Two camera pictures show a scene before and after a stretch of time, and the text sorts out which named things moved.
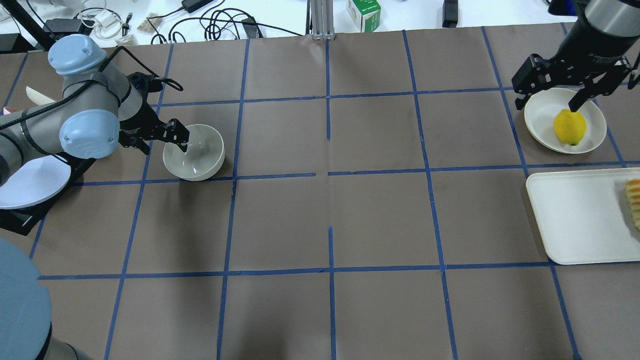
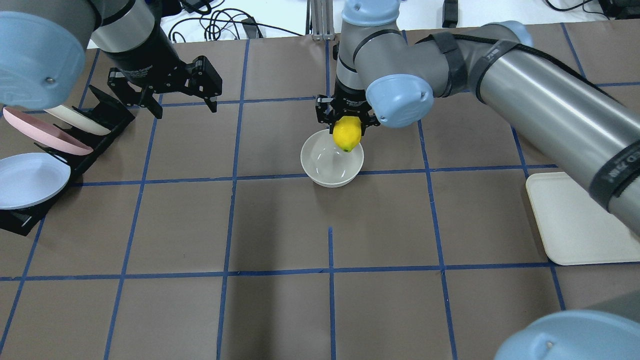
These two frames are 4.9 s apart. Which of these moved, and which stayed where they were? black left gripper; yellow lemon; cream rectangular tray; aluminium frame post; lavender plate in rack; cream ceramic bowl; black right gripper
Moved: black left gripper; yellow lemon; black right gripper; cream ceramic bowl
Stayed: lavender plate in rack; cream rectangular tray; aluminium frame post
